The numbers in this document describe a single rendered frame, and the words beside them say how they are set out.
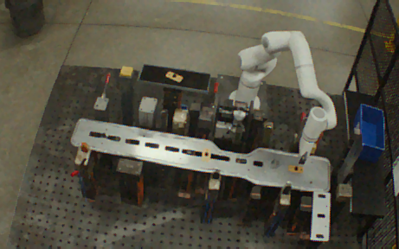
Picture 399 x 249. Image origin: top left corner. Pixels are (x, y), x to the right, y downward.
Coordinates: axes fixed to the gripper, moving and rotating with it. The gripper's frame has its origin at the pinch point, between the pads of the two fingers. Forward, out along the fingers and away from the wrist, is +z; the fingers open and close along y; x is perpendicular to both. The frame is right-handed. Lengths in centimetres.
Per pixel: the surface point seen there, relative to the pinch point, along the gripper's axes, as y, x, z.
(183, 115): -16, -61, 4
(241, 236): 28, -20, 42
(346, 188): 12.2, 28.0, 6.3
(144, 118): -12, -80, 6
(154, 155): 6, -71, 12
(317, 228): 34.3, 13.7, 12.2
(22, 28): -180, -260, 100
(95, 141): 4, -103, 12
